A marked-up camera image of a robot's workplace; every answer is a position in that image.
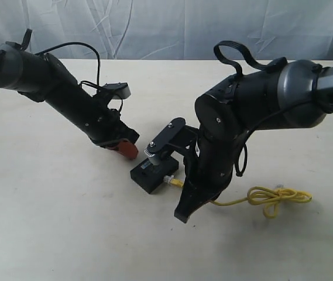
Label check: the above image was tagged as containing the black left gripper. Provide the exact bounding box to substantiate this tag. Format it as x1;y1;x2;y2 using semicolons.
91;117;140;160

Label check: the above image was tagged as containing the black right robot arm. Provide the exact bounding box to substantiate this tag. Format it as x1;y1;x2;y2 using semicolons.
174;58;333;222

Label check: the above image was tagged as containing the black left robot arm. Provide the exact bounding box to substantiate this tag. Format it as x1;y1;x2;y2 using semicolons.
0;42;139;160

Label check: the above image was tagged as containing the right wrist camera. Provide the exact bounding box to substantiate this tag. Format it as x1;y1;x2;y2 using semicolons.
144;117;199;166

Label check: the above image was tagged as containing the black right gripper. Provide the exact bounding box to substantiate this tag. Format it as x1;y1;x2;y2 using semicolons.
174;146;231;223

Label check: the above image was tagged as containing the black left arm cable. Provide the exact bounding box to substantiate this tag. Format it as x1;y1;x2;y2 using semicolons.
19;28;125;118

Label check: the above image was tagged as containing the small black electronic box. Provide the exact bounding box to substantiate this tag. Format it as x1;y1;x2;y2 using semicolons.
130;157;179;194

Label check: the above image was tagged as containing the yellow ethernet cable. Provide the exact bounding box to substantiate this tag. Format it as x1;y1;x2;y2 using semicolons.
162;174;313;219

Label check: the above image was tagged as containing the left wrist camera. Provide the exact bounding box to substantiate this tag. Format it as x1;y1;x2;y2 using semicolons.
94;83;131;104

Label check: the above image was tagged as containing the white backdrop curtain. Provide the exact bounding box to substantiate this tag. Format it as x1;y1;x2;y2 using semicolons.
0;0;333;60

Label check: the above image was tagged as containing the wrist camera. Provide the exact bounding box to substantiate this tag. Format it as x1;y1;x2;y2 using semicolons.
94;83;131;104
144;117;199;166

